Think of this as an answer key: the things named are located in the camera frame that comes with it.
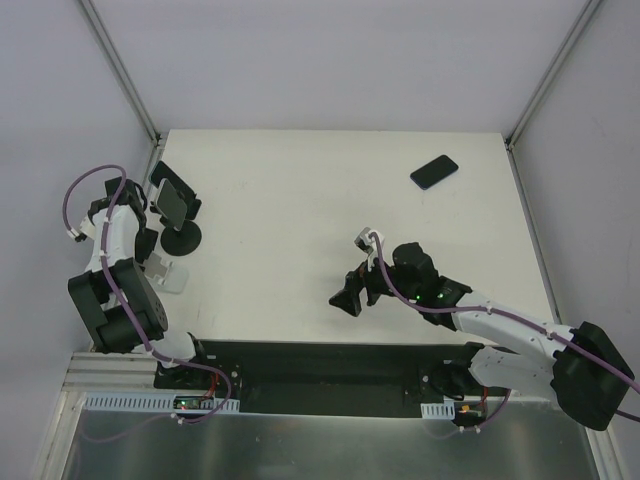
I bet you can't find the black round-base phone holder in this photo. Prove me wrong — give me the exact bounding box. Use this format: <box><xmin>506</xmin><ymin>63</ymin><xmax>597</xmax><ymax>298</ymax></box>
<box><xmin>150</xmin><ymin>203</ymin><xmax>202</xmax><ymax>257</ymax></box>

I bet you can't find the silver metal phone stand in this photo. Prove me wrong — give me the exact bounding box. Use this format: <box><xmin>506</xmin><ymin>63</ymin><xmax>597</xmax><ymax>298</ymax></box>
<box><xmin>142</xmin><ymin>253</ymin><xmax>189</xmax><ymax>294</ymax></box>

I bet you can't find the blue phone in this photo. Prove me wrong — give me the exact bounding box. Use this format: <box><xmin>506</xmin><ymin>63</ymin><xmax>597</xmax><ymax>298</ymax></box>
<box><xmin>410</xmin><ymin>155</ymin><xmax>459</xmax><ymax>190</ymax></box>

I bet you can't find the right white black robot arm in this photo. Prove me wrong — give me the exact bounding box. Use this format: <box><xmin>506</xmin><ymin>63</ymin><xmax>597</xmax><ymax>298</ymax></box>
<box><xmin>329</xmin><ymin>234</ymin><xmax>639</xmax><ymax>431</ymax></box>

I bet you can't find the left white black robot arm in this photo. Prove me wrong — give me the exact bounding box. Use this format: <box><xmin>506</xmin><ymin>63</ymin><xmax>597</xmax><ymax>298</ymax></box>
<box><xmin>63</xmin><ymin>176</ymin><xmax>212</xmax><ymax>389</ymax></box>

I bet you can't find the black stand far left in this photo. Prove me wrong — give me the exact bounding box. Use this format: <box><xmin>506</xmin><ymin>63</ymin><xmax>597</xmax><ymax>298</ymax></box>
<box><xmin>185</xmin><ymin>198</ymin><xmax>202</xmax><ymax>221</ymax></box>

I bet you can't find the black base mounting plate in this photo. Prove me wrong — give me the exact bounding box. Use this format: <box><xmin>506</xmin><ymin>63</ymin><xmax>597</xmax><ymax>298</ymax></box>
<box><xmin>152</xmin><ymin>337</ymin><xmax>534</xmax><ymax>419</ymax></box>

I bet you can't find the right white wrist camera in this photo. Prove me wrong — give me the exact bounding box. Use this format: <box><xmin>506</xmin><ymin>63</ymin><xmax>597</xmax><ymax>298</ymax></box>
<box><xmin>354</xmin><ymin>227</ymin><xmax>384</xmax><ymax>271</ymax></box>

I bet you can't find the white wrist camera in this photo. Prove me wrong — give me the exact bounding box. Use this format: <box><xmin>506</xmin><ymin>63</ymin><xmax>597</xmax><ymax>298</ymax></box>
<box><xmin>354</xmin><ymin>227</ymin><xmax>384</xmax><ymax>271</ymax></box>
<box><xmin>67</xmin><ymin>217</ymin><xmax>96</xmax><ymax>242</ymax></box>

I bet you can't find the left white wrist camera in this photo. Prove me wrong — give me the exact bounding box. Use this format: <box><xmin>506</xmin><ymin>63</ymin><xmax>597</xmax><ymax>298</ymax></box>
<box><xmin>67</xmin><ymin>217</ymin><xmax>96</xmax><ymax>242</ymax></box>

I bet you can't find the right white cable duct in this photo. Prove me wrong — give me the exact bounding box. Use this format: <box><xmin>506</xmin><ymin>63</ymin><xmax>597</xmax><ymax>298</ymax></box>
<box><xmin>420</xmin><ymin>402</ymin><xmax>456</xmax><ymax>421</ymax></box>

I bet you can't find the white cable duct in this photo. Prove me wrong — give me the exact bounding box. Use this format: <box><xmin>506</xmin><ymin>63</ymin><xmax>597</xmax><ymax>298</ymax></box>
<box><xmin>84</xmin><ymin>393</ymin><xmax>240</xmax><ymax>415</ymax></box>
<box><xmin>420</xmin><ymin>402</ymin><xmax>456</xmax><ymax>421</ymax></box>

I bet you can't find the left white cable duct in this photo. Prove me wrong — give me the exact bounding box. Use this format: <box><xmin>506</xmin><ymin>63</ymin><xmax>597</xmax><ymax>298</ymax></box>
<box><xmin>84</xmin><ymin>393</ymin><xmax>240</xmax><ymax>415</ymax></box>

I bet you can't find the left aluminium frame post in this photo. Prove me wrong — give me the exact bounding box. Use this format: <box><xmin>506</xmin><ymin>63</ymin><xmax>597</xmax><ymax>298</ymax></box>
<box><xmin>75</xmin><ymin>0</ymin><xmax>162</xmax><ymax>146</ymax></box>

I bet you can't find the aluminium frame post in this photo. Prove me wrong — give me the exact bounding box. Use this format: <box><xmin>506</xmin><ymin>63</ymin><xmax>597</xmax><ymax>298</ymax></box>
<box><xmin>75</xmin><ymin>0</ymin><xmax>162</xmax><ymax>146</ymax></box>
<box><xmin>503</xmin><ymin>0</ymin><xmax>606</xmax><ymax>149</ymax></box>

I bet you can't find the right aluminium frame post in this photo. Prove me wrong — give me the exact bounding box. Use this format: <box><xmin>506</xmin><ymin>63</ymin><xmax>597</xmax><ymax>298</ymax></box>
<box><xmin>503</xmin><ymin>0</ymin><xmax>606</xmax><ymax>149</ymax></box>

